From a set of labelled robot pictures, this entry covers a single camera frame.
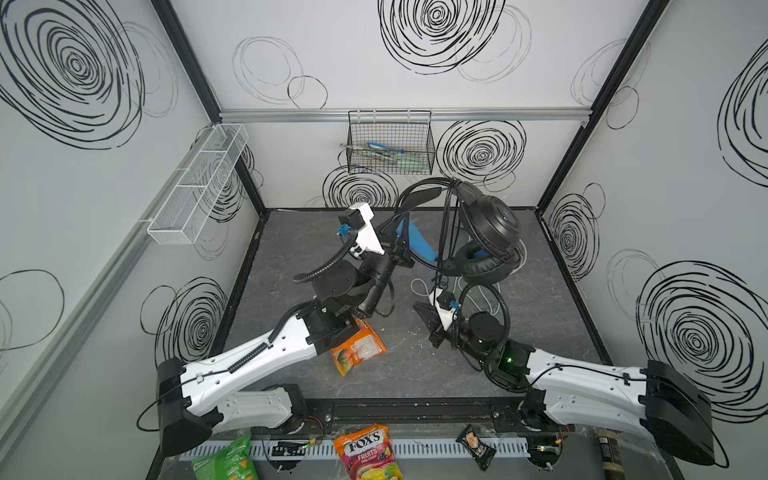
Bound mint green headphone cable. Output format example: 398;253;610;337
410;239;529;319

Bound black gaming headphones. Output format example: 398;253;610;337
379;177;522;286

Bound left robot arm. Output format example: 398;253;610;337
152;237;413;457

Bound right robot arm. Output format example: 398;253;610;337
414;289;721;466

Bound orange snack bag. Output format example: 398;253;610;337
330;319;387;376

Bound green brush in basket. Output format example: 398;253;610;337
340;143;424;173

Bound blue tool in basket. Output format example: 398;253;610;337
367;142;404;156

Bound small dark snack packet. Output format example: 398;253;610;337
456;424;497;472

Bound Fox's fruits candy bag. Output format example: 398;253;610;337
334;424;403;480

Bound dark cylindrical roll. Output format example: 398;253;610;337
598;435;626;480

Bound green snack bag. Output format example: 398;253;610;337
191;436;259;480

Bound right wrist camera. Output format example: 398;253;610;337
429;288;460;332

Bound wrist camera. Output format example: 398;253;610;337
429;288;460;332
338;202;384;259

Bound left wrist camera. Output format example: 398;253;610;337
338;202;384;259

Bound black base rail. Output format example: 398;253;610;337
170;397;652;436

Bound black wire wall basket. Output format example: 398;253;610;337
343;109;436;176

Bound white mesh wall shelf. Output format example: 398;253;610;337
147;123;248;246

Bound white slotted cable duct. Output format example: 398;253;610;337
177;436;532;462

